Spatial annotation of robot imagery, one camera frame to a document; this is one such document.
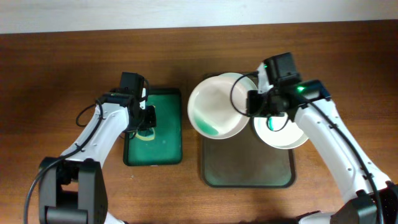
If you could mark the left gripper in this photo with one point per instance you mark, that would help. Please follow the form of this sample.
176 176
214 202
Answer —
152 123

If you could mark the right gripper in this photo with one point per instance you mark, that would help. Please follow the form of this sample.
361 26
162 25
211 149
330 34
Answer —
252 109

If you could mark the white plate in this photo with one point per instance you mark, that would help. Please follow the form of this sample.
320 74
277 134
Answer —
216 106
279 132

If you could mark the green yellow sponge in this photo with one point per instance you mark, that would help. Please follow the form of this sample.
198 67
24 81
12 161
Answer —
146 134

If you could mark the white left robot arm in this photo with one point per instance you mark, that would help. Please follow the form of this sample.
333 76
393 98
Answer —
71 186

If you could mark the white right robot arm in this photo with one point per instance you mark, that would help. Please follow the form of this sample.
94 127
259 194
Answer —
369 195

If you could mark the green plastic tray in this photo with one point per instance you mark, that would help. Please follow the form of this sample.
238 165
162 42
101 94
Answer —
166 148

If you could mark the brown serving tray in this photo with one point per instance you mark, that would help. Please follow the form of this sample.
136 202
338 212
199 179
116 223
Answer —
245 161

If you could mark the grey plate with stain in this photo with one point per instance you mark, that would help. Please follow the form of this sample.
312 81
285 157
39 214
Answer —
246 82

